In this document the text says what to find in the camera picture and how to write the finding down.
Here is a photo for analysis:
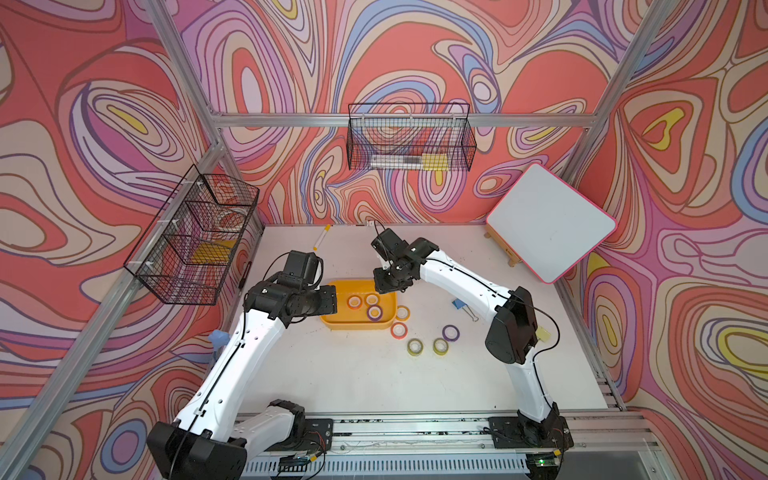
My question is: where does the yellow plastic storage box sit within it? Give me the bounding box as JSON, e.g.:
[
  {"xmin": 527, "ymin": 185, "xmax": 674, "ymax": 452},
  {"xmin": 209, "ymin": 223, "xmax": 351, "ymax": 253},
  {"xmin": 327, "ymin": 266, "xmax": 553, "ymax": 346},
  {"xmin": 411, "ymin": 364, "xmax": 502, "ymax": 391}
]
[{"xmin": 321, "ymin": 279, "xmax": 398, "ymax": 331}]

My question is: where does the purple tape roll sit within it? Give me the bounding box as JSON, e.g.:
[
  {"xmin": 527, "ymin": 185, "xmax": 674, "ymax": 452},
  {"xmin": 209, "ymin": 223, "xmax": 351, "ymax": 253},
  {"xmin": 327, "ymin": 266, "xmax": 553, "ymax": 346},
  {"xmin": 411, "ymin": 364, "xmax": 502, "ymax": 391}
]
[
  {"xmin": 441, "ymin": 324, "xmax": 460, "ymax": 342},
  {"xmin": 366, "ymin": 305, "xmax": 383, "ymax": 322}
]

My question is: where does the yellow-green tape roll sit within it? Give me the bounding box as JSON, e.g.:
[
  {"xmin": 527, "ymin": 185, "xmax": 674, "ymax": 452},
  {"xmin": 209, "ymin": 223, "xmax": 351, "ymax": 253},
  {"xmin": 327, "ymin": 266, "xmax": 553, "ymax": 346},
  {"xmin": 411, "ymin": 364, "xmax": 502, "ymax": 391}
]
[
  {"xmin": 406, "ymin": 338, "xmax": 424, "ymax": 357},
  {"xmin": 432, "ymin": 338, "xmax": 449, "ymax": 356}
]

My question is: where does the red tape roll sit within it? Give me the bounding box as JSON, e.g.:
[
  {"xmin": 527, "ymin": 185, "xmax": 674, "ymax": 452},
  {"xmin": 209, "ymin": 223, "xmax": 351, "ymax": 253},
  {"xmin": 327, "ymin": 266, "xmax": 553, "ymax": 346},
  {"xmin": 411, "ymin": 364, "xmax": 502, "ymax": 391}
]
[
  {"xmin": 390, "ymin": 322, "xmax": 408, "ymax": 340},
  {"xmin": 347, "ymin": 295, "xmax": 362, "ymax": 310}
]

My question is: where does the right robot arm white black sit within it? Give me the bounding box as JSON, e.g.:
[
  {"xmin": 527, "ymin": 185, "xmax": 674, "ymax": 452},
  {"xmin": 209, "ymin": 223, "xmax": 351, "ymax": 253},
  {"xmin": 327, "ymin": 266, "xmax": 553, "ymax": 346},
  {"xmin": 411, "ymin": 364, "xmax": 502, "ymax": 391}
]
[{"xmin": 371, "ymin": 236, "xmax": 573, "ymax": 452}]

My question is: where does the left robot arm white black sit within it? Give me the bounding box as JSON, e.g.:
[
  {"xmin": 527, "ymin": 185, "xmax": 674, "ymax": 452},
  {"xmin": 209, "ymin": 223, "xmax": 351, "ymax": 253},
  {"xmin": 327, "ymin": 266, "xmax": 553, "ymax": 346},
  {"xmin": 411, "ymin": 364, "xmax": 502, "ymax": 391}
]
[{"xmin": 146, "ymin": 281, "xmax": 338, "ymax": 479}]

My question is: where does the orange tape roll middle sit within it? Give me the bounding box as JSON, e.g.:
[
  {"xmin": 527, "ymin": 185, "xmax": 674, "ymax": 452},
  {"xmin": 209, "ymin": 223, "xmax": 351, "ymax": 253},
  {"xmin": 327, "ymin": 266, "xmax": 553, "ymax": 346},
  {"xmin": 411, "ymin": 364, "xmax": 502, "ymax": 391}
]
[{"xmin": 395, "ymin": 305, "xmax": 411, "ymax": 322}]

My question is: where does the blue binder clip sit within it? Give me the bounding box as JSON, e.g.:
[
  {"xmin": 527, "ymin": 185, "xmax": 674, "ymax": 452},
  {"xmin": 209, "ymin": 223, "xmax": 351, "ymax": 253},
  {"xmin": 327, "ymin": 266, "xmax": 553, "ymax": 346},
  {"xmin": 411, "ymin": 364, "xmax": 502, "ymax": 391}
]
[{"xmin": 452, "ymin": 298, "xmax": 479, "ymax": 322}]

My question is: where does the white yellow marker pen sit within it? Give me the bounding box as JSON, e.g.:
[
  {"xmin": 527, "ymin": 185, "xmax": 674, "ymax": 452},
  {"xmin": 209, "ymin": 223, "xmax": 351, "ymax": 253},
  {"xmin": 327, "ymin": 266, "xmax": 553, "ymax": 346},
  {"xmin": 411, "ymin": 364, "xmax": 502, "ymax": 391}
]
[{"xmin": 313, "ymin": 224, "xmax": 332, "ymax": 251}]

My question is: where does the blue cloth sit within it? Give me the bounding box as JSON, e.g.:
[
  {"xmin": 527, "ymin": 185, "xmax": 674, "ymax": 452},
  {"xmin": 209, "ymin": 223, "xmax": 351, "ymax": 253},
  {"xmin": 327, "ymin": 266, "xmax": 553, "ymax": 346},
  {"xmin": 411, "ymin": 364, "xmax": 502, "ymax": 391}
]
[{"xmin": 208, "ymin": 329, "xmax": 231, "ymax": 356}]

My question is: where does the wooden easel stand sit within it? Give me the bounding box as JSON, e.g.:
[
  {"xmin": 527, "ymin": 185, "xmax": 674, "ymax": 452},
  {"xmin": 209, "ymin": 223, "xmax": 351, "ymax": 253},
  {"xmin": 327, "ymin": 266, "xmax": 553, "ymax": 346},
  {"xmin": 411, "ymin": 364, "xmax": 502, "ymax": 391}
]
[{"xmin": 484, "ymin": 225, "xmax": 522, "ymax": 268}]

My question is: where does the yellow item in left basket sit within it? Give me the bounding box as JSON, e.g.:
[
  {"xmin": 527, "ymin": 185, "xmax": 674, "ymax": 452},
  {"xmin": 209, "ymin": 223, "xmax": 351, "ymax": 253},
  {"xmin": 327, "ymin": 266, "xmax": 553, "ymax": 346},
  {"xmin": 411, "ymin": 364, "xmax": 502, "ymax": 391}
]
[{"xmin": 189, "ymin": 240, "xmax": 235, "ymax": 265}]

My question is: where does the yellow block in back basket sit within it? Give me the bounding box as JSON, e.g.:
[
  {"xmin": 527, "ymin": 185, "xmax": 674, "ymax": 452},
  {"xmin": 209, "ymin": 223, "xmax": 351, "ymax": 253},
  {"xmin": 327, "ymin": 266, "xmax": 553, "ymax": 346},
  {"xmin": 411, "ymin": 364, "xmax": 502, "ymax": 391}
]
[{"xmin": 421, "ymin": 153, "xmax": 451, "ymax": 171}]

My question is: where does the yellow binder clip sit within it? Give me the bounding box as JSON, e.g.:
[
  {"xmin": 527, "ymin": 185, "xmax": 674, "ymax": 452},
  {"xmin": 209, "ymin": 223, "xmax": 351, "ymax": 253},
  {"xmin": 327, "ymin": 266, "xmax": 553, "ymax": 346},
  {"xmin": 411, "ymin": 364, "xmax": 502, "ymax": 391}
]
[{"xmin": 536, "ymin": 327, "xmax": 552, "ymax": 342}]

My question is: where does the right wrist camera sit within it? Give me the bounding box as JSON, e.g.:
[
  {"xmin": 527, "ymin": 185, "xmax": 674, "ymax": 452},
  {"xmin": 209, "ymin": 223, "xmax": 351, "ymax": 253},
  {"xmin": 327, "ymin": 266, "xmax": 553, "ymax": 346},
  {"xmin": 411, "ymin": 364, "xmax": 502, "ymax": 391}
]
[{"xmin": 371, "ymin": 228, "xmax": 408, "ymax": 263}]

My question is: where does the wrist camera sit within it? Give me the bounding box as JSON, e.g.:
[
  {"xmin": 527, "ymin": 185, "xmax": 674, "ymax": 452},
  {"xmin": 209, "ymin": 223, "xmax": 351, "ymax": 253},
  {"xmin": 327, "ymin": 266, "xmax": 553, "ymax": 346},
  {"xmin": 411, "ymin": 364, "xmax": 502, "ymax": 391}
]
[
  {"xmin": 371, "ymin": 228, "xmax": 408, "ymax": 263},
  {"xmin": 278, "ymin": 250, "xmax": 324, "ymax": 290}
]

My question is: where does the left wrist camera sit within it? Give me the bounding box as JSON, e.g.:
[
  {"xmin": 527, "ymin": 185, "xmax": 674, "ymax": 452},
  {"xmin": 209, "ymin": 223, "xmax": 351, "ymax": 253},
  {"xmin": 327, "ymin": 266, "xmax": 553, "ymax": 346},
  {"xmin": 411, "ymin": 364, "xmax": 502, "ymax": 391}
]
[{"xmin": 278, "ymin": 250, "xmax": 324, "ymax": 290}]

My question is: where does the black wire basket left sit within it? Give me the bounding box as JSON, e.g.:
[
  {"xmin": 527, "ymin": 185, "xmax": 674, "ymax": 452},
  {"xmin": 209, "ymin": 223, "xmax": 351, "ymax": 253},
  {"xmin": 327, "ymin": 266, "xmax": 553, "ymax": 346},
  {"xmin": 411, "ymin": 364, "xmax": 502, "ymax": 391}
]
[{"xmin": 123, "ymin": 166, "xmax": 260, "ymax": 305}]

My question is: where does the black wire basket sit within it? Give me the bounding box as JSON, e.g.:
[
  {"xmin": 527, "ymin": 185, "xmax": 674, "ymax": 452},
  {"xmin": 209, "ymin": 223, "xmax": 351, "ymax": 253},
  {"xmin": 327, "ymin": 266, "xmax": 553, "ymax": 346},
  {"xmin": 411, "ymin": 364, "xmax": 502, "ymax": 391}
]
[
  {"xmin": 346, "ymin": 100, "xmax": 477, "ymax": 171},
  {"xmin": 123, "ymin": 166, "xmax": 260, "ymax": 305}
]

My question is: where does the black wire basket back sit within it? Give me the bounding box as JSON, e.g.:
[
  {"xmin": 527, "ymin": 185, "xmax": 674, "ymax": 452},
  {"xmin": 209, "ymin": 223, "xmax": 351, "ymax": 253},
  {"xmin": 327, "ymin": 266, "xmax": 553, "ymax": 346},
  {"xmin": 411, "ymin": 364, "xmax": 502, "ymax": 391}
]
[{"xmin": 346, "ymin": 100, "xmax": 477, "ymax": 171}]

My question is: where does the white board pink frame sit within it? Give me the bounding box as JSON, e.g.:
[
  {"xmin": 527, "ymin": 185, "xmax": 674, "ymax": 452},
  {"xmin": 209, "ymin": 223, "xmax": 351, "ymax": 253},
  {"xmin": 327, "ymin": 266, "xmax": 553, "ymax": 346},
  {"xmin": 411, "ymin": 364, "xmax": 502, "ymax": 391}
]
[{"xmin": 486, "ymin": 164, "xmax": 617, "ymax": 284}]

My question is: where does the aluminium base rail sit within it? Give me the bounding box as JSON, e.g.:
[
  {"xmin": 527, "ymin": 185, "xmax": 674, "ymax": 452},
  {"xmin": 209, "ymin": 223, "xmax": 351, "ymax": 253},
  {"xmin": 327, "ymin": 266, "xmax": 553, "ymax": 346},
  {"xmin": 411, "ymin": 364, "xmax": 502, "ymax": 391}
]
[{"xmin": 149, "ymin": 410, "xmax": 667, "ymax": 480}]

